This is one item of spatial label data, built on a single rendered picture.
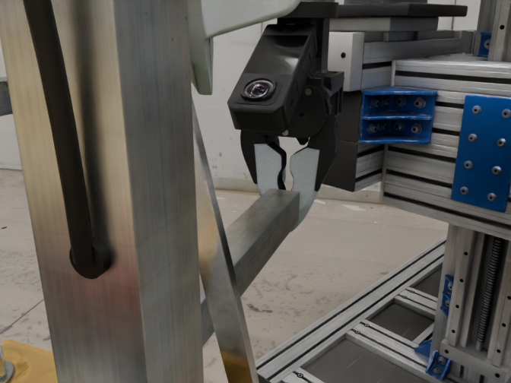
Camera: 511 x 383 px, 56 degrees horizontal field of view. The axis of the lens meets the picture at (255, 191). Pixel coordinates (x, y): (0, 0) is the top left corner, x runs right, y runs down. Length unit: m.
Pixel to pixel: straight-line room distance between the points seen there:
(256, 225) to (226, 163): 2.66
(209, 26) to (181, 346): 0.14
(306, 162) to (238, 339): 0.26
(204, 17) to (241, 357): 0.15
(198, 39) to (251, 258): 0.17
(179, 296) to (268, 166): 0.31
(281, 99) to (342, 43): 0.46
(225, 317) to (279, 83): 0.21
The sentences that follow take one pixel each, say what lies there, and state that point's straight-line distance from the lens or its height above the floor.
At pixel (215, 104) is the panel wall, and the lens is 2.97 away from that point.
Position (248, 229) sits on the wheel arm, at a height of 0.86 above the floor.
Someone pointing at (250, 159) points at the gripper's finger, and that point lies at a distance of 0.46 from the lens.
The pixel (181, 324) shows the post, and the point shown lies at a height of 0.92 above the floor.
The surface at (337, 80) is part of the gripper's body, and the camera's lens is 0.47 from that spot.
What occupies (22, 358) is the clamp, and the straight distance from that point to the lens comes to 0.25.
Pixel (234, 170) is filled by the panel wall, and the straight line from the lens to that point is 3.03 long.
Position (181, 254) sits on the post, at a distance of 0.15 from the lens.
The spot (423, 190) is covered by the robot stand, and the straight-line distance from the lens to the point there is 0.91.
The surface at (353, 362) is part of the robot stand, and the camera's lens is 1.30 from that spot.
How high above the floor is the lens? 1.01
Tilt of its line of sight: 19 degrees down
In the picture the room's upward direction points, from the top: straight up
